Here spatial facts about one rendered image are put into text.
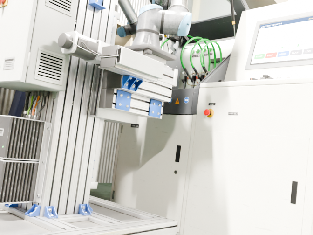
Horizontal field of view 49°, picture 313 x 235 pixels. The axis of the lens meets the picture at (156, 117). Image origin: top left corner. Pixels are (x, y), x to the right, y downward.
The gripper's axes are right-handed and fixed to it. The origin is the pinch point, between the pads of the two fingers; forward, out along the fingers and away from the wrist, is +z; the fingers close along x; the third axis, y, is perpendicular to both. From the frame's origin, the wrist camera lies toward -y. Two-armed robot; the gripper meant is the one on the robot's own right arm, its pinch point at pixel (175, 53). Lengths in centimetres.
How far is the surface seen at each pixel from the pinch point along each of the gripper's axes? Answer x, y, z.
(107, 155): -213, -114, 87
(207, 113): 48, 19, 45
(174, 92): 17.3, 15.0, 31.4
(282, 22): 69, -17, -16
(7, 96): -199, 35, 34
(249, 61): 53, -11, 8
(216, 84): 49, 15, 28
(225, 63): 36.7, -8.3, 8.5
